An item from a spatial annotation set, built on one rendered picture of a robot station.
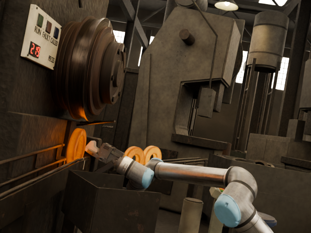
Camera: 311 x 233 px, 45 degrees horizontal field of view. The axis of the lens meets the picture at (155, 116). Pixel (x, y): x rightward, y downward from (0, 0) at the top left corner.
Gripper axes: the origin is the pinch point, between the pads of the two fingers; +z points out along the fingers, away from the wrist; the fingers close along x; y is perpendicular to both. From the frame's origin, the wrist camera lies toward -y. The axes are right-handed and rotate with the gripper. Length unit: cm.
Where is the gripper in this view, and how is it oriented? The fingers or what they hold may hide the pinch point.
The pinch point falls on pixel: (82, 147)
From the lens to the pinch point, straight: 187.5
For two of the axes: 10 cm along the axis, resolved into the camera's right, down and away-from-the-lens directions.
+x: -0.9, -0.5, -10.0
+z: -8.8, -4.7, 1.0
